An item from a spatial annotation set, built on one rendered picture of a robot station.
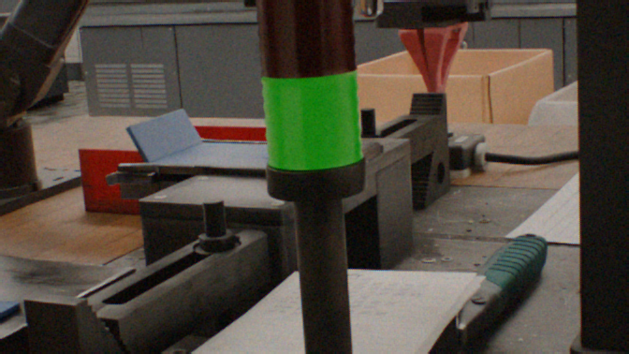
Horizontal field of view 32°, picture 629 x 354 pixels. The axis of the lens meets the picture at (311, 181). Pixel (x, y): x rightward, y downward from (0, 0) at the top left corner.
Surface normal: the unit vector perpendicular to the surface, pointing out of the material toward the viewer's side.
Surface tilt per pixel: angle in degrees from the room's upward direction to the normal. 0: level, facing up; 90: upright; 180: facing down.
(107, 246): 0
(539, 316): 0
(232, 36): 90
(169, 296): 90
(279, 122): 76
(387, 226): 90
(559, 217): 1
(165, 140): 60
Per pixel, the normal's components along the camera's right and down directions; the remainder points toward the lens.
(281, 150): -0.70, -0.04
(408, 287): -0.10, -0.97
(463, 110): -0.46, 0.16
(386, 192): 0.89, 0.04
